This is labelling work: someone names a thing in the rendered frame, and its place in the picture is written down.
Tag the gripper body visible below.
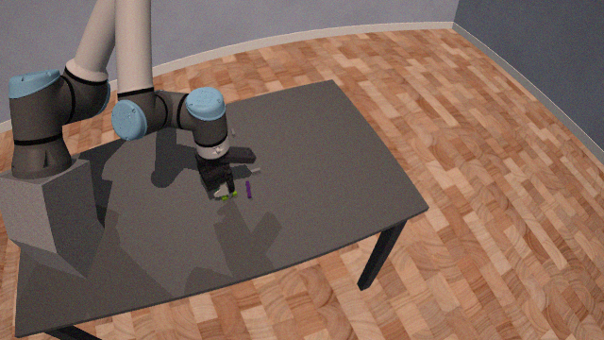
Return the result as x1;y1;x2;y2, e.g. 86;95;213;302
194;150;233;192

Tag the lime green rod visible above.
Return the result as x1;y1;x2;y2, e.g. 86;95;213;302
221;191;237;201

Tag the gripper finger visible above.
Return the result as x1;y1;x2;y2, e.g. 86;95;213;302
214;174;235;199

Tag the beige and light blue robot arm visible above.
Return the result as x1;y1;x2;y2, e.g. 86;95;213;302
8;0;257;179

